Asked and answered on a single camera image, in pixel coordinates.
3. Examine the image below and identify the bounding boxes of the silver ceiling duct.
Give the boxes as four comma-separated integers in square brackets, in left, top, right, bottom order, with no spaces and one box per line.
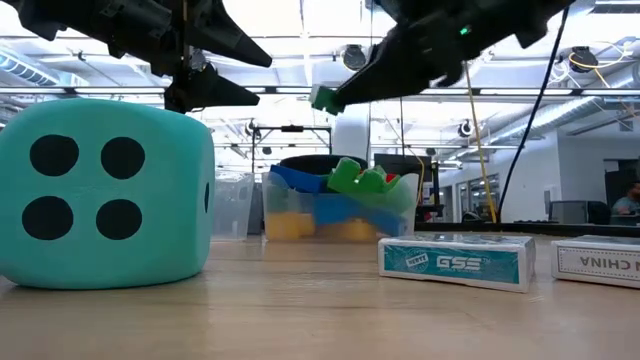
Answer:
[499,97,640,146]

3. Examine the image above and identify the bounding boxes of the small dark green toy block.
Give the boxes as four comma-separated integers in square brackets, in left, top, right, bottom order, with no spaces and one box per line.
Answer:
[308,84,346,116]

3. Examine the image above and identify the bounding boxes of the thin black hanging cable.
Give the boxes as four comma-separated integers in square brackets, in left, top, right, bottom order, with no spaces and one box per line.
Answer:
[397,97,407,156]

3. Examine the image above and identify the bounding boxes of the long dark blue toy block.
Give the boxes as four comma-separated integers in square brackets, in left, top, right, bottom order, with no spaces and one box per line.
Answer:
[269,163,331,195]

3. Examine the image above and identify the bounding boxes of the clear plastic bin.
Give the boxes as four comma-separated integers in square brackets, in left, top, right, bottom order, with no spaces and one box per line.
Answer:
[214,172,256,241]
[262,172,420,244]

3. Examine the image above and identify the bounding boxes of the green two-stud toy block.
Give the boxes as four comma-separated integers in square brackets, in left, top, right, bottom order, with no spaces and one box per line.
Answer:
[327,157,401,196]

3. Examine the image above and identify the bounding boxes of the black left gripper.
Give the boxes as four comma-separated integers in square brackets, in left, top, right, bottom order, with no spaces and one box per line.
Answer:
[2,0,274,114]

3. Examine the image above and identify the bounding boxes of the black monitor screen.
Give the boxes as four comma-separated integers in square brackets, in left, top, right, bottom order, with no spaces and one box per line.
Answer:
[373,153,434,221]

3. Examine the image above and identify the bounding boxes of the teal playing card deck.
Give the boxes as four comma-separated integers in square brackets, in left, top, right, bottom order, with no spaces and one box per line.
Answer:
[377,234,537,294]

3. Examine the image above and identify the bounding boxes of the grey cabinet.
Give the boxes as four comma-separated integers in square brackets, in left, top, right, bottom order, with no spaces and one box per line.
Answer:
[548,199,590,225]

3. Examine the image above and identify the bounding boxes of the person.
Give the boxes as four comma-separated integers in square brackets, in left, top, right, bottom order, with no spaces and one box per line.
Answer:
[612,182,640,217]

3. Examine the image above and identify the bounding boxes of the teal foam die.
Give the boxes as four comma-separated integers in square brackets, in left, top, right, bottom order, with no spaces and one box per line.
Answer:
[0,98,216,290]

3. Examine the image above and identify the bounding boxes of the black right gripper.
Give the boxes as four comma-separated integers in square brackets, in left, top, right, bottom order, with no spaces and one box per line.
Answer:
[335,4,471,107]

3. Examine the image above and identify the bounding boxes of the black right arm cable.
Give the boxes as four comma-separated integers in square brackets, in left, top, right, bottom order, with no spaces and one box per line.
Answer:
[497,4,571,217]

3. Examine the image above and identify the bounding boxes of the white playing card deck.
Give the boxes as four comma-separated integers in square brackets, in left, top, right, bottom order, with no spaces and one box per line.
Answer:
[551,235,640,290]

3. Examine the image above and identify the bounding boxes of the white building column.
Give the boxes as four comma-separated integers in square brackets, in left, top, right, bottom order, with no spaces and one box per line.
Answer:
[333,103,372,161]

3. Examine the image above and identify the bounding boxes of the black gantry frame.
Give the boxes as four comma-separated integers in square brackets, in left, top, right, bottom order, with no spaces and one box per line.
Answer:
[251,125,334,174]

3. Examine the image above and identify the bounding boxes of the yellow hanging cord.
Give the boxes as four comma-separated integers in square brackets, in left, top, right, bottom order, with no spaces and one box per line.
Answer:
[462,59,499,225]

